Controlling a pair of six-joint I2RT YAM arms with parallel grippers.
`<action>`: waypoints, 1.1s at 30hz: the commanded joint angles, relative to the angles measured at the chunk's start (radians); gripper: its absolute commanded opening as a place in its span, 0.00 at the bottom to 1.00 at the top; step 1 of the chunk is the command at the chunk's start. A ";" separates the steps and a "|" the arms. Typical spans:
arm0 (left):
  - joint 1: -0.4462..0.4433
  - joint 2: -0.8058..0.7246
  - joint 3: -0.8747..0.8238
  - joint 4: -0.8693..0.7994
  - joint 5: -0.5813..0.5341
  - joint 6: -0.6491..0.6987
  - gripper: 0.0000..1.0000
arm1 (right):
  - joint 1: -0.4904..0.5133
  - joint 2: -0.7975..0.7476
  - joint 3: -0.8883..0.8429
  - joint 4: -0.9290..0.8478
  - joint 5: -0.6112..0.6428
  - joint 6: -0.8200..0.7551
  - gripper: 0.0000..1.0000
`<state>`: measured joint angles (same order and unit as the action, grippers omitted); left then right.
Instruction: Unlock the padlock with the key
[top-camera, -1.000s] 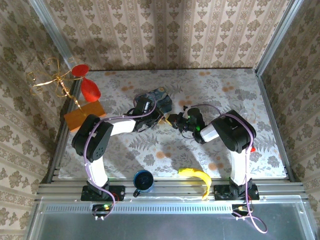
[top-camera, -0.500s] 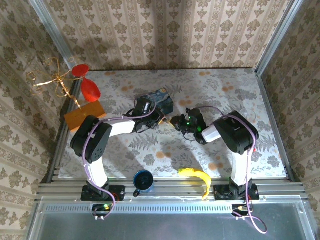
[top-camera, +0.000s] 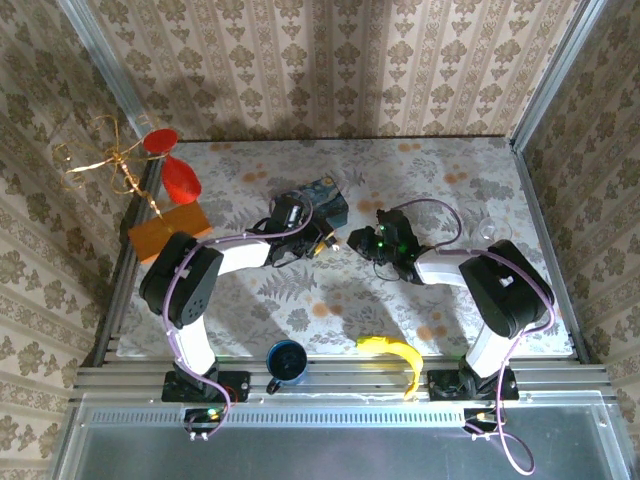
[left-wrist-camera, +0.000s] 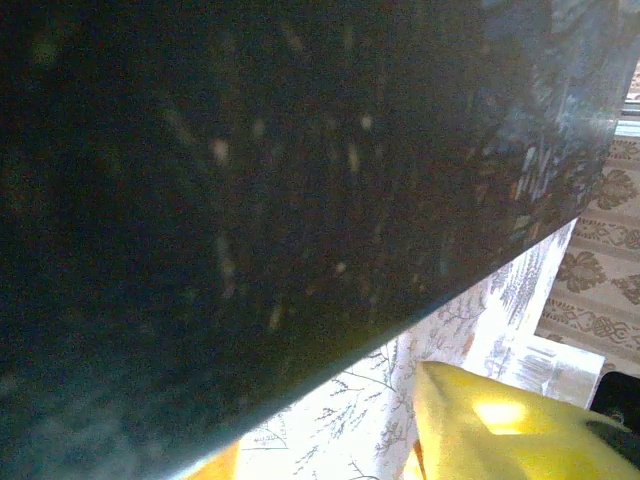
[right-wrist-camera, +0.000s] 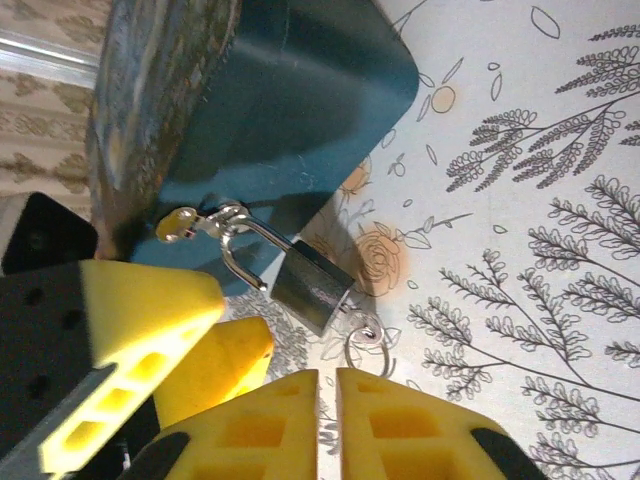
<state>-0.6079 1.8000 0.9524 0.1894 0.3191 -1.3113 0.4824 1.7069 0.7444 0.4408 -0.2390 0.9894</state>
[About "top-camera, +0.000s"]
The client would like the blue starry night box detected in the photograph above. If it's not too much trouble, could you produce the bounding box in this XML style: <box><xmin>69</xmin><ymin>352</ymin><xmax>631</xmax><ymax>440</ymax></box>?
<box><xmin>294</xmin><ymin>175</ymin><xmax>350</xmax><ymax>229</ymax></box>

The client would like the floral printed table cover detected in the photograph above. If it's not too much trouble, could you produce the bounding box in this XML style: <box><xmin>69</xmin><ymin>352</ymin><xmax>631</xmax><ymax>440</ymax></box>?
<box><xmin>117</xmin><ymin>137</ymin><xmax>574</xmax><ymax>359</ymax></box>

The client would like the clear drinking glass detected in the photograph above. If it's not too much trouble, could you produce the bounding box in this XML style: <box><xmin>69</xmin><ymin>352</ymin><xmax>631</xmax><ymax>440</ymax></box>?
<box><xmin>477</xmin><ymin>217</ymin><xmax>514</xmax><ymax>247</ymax></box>

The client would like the yellow banana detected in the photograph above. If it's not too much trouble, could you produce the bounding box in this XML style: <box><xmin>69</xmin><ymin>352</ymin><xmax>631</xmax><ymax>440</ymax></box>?
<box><xmin>355</xmin><ymin>335</ymin><xmax>425</xmax><ymax>401</ymax></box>

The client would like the dark blue mug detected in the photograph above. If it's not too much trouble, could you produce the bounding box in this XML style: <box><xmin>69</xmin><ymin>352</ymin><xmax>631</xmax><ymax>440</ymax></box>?
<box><xmin>265</xmin><ymin>339</ymin><xmax>309</xmax><ymax>396</ymax></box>

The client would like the orange wooden block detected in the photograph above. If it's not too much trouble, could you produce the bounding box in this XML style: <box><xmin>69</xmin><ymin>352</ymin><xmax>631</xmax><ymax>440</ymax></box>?
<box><xmin>127</xmin><ymin>199</ymin><xmax>214</xmax><ymax>265</ymax></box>

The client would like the red plastic goblet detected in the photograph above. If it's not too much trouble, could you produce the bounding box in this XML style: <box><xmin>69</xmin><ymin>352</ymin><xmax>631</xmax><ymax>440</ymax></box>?
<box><xmin>142</xmin><ymin>128</ymin><xmax>203</xmax><ymax>205</ymax></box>

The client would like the small control board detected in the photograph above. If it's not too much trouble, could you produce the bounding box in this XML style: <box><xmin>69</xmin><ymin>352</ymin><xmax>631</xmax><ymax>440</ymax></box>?
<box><xmin>462</xmin><ymin>407</ymin><xmax>506</xmax><ymax>442</ymax></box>
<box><xmin>183</xmin><ymin>407</ymin><xmax>227</xmax><ymax>442</ymax></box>

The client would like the perforated grey metal cover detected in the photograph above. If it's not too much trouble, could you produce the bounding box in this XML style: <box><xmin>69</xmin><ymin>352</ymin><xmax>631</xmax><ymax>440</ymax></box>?
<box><xmin>52</xmin><ymin>399</ymin><xmax>634</xmax><ymax>480</ymax></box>

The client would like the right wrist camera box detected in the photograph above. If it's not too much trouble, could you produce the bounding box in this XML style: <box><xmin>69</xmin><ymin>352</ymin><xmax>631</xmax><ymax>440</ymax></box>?
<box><xmin>376</xmin><ymin>208</ymin><xmax>410</xmax><ymax>235</ymax></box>

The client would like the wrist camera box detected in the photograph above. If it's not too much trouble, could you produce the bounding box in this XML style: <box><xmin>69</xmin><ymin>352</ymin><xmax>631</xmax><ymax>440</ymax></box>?
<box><xmin>271</xmin><ymin>192</ymin><xmax>307</xmax><ymax>227</ymax></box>
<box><xmin>376</xmin><ymin>208</ymin><xmax>410</xmax><ymax>235</ymax></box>

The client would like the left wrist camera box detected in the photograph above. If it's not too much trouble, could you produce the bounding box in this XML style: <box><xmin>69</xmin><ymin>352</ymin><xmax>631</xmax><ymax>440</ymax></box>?
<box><xmin>271</xmin><ymin>192</ymin><xmax>307</xmax><ymax>227</ymax></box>

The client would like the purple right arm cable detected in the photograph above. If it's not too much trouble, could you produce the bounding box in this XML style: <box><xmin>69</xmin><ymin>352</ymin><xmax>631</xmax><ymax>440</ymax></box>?
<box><xmin>394</xmin><ymin>198</ymin><xmax>557</xmax><ymax>475</ymax></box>

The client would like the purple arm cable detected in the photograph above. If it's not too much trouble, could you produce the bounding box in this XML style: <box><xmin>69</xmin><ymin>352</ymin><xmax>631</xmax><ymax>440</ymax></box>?
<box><xmin>164</xmin><ymin>192</ymin><xmax>316</xmax><ymax>441</ymax></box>
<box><xmin>394</xmin><ymin>198</ymin><xmax>557</xmax><ymax>475</ymax></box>

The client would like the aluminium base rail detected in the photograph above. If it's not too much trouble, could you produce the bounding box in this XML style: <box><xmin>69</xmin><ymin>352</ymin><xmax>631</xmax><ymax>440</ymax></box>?
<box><xmin>74</xmin><ymin>357</ymin><xmax>619</xmax><ymax>406</ymax></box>

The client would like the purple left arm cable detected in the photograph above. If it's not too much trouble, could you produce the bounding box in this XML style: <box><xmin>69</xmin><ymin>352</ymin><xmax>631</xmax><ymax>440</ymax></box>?
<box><xmin>164</xmin><ymin>192</ymin><xmax>316</xmax><ymax>441</ymax></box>

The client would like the aluminium side rail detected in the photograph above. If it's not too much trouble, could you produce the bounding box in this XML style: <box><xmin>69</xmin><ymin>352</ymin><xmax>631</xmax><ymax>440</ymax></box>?
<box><xmin>509</xmin><ymin>139</ymin><xmax>601</xmax><ymax>366</ymax></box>
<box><xmin>92</xmin><ymin>159</ymin><xmax>164</xmax><ymax>369</ymax></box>

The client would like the gold wire ornament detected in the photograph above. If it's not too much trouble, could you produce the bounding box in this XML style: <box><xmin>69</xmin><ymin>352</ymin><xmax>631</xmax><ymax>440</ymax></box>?
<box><xmin>52</xmin><ymin>114</ymin><xmax>174</xmax><ymax>221</ymax></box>

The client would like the aluminium frame post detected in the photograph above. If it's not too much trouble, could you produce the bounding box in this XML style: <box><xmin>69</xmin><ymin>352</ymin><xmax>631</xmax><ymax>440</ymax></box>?
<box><xmin>55</xmin><ymin>0</ymin><xmax>154</xmax><ymax>139</ymax></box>
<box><xmin>509</xmin><ymin>0</ymin><xmax>604</xmax><ymax>151</ymax></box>

